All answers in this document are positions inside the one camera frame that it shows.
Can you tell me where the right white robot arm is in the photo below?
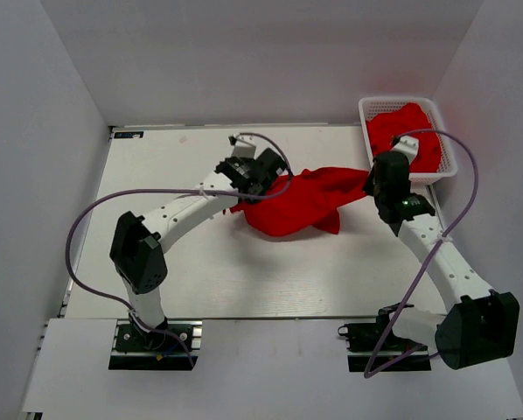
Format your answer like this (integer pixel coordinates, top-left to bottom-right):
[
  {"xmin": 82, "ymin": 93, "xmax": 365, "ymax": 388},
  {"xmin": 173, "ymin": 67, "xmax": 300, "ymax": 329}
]
[{"xmin": 365, "ymin": 151, "xmax": 520, "ymax": 370}]

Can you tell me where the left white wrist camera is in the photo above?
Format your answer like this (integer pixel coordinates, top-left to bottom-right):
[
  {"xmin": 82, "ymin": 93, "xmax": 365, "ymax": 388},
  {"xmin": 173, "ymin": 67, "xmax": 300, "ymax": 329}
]
[{"xmin": 228, "ymin": 135, "xmax": 256, "ymax": 158}]

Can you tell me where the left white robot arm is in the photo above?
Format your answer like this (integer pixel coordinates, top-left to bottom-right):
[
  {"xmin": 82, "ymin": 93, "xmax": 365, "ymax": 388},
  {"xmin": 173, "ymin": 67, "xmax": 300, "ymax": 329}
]
[{"xmin": 109, "ymin": 148, "xmax": 287, "ymax": 349}]

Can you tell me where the white plastic basket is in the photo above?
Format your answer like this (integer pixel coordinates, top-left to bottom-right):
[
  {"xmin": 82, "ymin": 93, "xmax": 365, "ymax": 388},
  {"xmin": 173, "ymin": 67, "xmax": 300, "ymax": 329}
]
[{"xmin": 358, "ymin": 94, "xmax": 459, "ymax": 187}]

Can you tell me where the red t shirts pile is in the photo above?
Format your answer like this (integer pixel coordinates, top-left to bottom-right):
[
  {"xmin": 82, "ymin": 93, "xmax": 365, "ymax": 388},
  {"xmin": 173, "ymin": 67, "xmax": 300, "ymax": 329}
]
[{"xmin": 366, "ymin": 101, "xmax": 443, "ymax": 174}]

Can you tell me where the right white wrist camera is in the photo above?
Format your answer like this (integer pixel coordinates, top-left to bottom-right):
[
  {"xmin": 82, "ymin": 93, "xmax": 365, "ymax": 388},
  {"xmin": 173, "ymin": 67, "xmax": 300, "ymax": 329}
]
[{"xmin": 391, "ymin": 135, "xmax": 419, "ymax": 165}]

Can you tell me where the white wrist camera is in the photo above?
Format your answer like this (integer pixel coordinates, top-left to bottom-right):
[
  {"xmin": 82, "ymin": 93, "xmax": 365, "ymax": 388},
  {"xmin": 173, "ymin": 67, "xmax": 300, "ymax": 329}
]
[
  {"xmin": 391, "ymin": 135, "xmax": 419, "ymax": 165},
  {"xmin": 228, "ymin": 135, "xmax": 256, "ymax": 158}
]

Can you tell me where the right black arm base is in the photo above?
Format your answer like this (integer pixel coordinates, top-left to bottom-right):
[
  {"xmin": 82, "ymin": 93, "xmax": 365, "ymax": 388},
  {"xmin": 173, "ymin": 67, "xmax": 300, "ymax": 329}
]
[{"xmin": 337, "ymin": 304, "xmax": 431, "ymax": 373}]

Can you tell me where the blue table label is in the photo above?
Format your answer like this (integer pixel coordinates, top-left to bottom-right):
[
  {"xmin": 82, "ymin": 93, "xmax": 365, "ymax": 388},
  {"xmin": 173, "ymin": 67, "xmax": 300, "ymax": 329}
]
[{"xmin": 113, "ymin": 131, "xmax": 144, "ymax": 139}]

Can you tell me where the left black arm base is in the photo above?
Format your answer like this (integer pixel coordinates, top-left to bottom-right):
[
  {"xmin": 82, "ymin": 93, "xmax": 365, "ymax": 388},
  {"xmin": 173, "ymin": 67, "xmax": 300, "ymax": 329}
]
[{"xmin": 108, "ymin": 319, "xmax": 202, "ymax": 372}]

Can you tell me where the red t shirt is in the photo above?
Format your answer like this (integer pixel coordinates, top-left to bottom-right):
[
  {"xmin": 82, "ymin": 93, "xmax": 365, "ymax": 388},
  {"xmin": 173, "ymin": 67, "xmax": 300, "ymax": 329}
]
[{"xmin": 230, "ymin": 167, "xmax": 369, "ymax": 237}]

